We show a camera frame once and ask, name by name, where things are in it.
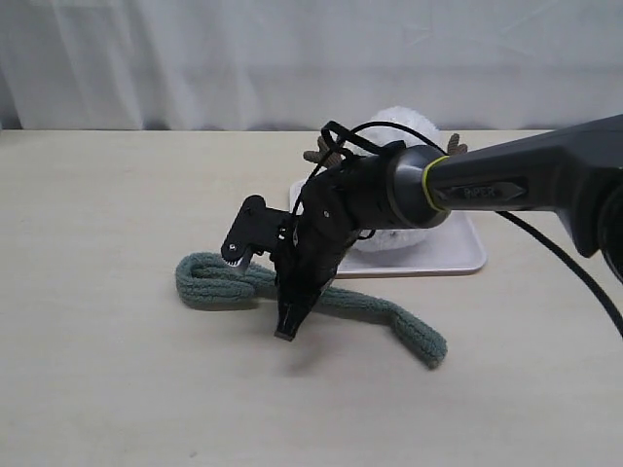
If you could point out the white backdrop curtain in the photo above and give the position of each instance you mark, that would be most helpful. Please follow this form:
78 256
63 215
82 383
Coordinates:
240 65

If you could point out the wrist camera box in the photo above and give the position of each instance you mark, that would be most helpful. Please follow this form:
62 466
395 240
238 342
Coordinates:
257 229

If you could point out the green knitted scarf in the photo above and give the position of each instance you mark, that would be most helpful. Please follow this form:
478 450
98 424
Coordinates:
204 281

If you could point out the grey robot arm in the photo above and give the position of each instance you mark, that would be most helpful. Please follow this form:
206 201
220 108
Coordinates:
574 172

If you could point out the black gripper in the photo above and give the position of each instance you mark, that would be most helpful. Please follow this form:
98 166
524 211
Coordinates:
316 241

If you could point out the white square plastic tray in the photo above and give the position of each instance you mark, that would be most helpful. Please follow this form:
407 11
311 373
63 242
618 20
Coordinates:
452 248

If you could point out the white plush snowman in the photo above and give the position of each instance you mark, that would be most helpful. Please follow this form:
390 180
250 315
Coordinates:
404 121

